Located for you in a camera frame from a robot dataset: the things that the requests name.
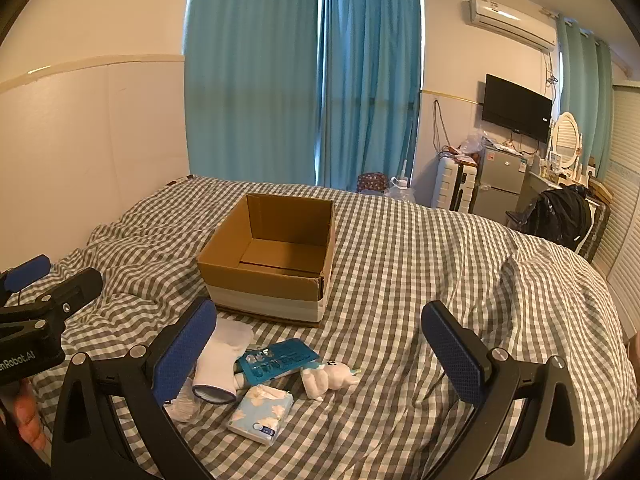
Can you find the clear water jug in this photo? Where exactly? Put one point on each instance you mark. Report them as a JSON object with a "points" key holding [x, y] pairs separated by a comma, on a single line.
{"points": [[401, 191]]}

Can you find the white oval mirror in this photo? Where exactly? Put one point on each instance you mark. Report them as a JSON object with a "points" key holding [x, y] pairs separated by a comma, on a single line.
{"points": [[565, 137]]}

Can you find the white plush toy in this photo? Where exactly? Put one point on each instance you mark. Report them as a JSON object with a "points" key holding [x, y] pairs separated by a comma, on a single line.
{"points": [[325, 377]]}

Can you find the silver mini fridge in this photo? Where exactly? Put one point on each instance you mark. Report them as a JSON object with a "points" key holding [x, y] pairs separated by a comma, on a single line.
{"points": [[500, 185]]}

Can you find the teal blister packet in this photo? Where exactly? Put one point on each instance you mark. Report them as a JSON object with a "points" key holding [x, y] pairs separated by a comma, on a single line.
{"points": [[280, 359]]}

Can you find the white dressing table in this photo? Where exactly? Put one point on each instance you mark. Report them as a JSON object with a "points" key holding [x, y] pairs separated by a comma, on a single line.
{"points": [[537, 180]]}

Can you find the white sock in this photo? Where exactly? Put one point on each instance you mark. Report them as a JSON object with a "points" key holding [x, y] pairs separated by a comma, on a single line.
{"points": [[220, 355]]}

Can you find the blue flowered tissue pack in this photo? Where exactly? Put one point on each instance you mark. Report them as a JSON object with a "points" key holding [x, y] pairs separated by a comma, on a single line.
{"points": [[261, 412]]}

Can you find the white air conditioner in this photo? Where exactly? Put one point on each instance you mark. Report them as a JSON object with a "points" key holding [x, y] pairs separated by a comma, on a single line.
{"points": [[510, 22]]}

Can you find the clear plastic wrapper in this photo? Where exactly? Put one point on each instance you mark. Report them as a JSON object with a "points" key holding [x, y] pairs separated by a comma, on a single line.
{"points": [[181, 407]]}

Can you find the narrow teal curtain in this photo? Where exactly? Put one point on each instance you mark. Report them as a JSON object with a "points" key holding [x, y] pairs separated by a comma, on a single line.
{"points": [[370, 85]]}

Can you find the teal curtain beside wardrobe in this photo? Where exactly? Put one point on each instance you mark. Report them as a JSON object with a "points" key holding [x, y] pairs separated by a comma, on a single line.
{"points": [[585, 100]]}

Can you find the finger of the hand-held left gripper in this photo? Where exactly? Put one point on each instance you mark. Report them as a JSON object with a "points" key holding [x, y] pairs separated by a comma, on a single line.
{"points": [[27, 269], [75, 287]]}

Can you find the wide teal curtain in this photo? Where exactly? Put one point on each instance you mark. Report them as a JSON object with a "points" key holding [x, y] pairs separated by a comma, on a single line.
{"points": [[250, 70]]}

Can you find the brown cardboard box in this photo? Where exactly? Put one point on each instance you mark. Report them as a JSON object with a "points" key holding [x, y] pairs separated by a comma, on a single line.
{"points": [[280, 240]]}

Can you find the black wall television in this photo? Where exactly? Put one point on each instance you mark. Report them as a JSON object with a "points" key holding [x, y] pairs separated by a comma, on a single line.
{"points": [[515, 107]]}

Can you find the clear plastic bag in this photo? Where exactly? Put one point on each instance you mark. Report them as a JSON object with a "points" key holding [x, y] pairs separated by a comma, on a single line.
{"points": [[475, 142]]}

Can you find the white suitcase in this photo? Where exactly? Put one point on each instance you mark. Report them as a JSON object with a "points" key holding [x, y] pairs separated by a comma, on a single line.
{"points": [[450, 185]]}

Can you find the dark green suitcase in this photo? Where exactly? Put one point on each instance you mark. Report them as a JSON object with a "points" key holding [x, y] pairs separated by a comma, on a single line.
{"points": [[599, 230]]}

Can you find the dark patterned bag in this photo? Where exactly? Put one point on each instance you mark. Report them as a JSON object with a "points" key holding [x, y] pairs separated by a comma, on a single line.
{"points": [[371, 181]]}

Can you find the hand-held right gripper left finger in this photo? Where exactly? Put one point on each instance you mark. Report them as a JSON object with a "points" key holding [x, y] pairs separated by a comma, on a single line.
{"points": [[184, 355]]}

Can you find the person's left hand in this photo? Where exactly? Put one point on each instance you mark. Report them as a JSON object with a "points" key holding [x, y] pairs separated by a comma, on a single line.
{"points": [[26, 412]]}

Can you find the white louvered wardrobe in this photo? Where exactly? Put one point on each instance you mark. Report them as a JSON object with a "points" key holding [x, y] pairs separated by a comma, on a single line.
{"points": [[622, 200]]}

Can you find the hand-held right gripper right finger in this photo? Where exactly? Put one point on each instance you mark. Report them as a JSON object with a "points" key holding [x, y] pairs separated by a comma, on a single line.
{"points": [[456, 355]]}

